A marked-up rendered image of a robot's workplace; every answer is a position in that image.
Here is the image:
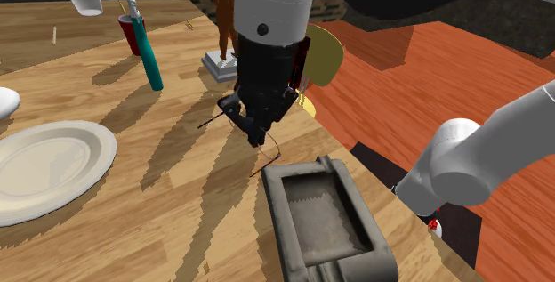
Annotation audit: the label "black thin wire eyeglasses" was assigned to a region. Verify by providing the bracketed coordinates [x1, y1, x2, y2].
[197, 111, 282, 179]

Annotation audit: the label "white rounded object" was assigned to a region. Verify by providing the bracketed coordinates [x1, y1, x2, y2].
[0, 86, 22, 122]

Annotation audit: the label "white oval plate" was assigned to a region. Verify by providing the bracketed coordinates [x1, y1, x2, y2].
[0, 119, 118, 229]

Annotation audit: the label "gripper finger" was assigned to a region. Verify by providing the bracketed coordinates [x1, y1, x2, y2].
[216, 93, 268, 149]
[261, 88, 301, 136]

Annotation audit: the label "yellow chair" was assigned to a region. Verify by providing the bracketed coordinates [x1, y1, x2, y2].
[295, 23, 345, 118]

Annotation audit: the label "brown figure on white base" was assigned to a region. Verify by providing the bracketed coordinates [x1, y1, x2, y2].
[200, 0, 240, 84]

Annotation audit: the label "grey rectangular tray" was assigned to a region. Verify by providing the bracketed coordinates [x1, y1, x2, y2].
[261, 155, 399, 282]

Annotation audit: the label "teal handled tool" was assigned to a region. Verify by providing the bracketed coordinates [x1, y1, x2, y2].
[125, 0, 165, 93]

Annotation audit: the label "red cup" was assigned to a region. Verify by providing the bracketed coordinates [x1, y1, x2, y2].
[117, 13, 147, 57]

